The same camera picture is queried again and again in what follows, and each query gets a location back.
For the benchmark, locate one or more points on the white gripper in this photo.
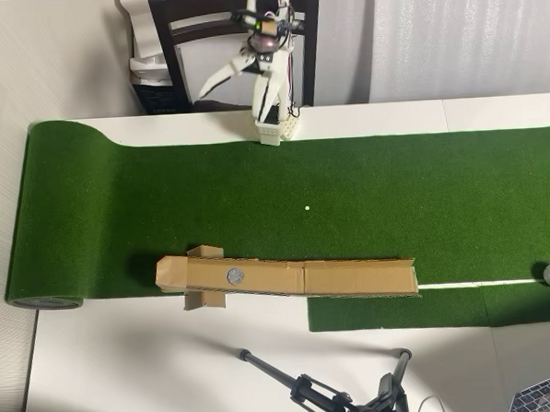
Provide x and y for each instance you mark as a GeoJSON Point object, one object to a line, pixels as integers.
{"type": "Point", "coordinates": [255, 65]}

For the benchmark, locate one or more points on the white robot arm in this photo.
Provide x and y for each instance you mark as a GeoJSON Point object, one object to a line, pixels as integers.
{"type": "Point", "coordinates": [275, 129]}

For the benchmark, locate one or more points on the dark blue box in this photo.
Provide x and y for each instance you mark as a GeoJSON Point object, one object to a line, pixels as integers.
{"type": "Point", "coordinates": [154, 99]}

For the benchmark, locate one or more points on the dark wooden chair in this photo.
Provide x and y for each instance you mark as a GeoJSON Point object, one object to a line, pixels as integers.
{"type": "Point", "coordinates": [190, 5]}

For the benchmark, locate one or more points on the white foam packaging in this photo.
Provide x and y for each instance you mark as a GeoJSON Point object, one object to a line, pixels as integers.
{"type": "Point", "coordinates": [139, 33]}

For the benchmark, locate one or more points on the long green turf mat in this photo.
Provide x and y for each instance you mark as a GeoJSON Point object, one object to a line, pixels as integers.
{"type": "Point", "coordinates": [118, 214]}

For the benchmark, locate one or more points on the white curtain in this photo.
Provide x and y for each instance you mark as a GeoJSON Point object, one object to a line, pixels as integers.
{"type": "Point", "coordinates": [455, 35]}

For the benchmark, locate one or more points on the cardboard cross support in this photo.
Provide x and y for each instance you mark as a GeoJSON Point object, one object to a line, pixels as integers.
{"type": "Point", "coordinates": [203, 299]}

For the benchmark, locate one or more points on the brown cardboard ramp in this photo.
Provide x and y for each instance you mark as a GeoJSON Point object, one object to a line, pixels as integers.
{"type": "Point", "coordinates": [352, 278]}

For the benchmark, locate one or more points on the small green turf piece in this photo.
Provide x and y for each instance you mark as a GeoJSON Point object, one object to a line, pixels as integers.
{"type": "Point", "coordinates": [400, 312]}

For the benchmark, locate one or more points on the black tripod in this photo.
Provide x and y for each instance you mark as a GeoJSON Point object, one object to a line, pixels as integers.
{"type": "Point", "coordinates": [308, 391]}

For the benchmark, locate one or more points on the cardboard mounted wrist camera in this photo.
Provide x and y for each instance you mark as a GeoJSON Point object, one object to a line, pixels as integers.
{"type": "Point", "coordinates": [268, 26]}

